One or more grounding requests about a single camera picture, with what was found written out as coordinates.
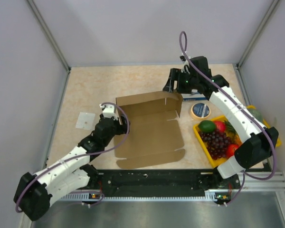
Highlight aluminium frame post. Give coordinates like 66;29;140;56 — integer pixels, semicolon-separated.
26;0;71;72
236;0;281;70

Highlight brown cardboard box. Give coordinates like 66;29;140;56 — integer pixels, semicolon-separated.
114;91;185;169

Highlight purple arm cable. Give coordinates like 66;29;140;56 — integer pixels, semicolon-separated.
15;102;130;213
179;30;276;207

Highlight razor blister pack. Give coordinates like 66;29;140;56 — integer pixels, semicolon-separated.
181;93;207;102

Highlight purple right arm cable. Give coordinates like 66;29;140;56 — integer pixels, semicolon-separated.
179;30;276;207

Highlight aluminium frame post right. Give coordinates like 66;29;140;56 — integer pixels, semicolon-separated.
236;0;281;70

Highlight yellow plastic tray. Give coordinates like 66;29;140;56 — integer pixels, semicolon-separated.
193;105;282;168

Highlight small pineapple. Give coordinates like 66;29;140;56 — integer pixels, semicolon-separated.
224;121;237;135

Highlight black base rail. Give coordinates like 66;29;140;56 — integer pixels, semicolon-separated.
85;169;240;198

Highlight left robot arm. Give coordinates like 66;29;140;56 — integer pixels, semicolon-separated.
13;114;130;221

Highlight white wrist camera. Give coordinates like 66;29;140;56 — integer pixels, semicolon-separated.
180;55;190;74
99;103;118;121

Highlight aluminium frame post left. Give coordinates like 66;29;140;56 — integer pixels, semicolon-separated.
26;0;71;72

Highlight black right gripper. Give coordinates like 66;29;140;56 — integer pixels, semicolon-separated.
163;68;199;94

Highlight small silver foil packet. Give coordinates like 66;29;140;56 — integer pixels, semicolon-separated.
76;112;95;130

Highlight green melon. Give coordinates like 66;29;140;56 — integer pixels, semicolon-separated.
247;108;263;123

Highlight green avocado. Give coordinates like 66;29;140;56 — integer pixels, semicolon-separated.
198;120;217;133

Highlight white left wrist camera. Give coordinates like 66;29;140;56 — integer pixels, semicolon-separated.
99;103;118;121

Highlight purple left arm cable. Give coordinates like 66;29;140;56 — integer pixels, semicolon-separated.
15;102;130;213

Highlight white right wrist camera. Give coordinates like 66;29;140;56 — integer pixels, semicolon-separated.
180;55;190;74

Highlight red apple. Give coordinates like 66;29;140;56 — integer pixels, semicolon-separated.
226;144;239;158

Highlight dark red grape bunch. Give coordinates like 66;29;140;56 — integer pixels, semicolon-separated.
199;130;232;160

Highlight red fruit behind avocado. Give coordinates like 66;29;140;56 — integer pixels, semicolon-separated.
213;121;226;133

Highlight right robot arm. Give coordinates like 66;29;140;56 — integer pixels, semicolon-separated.
163;54;278;188

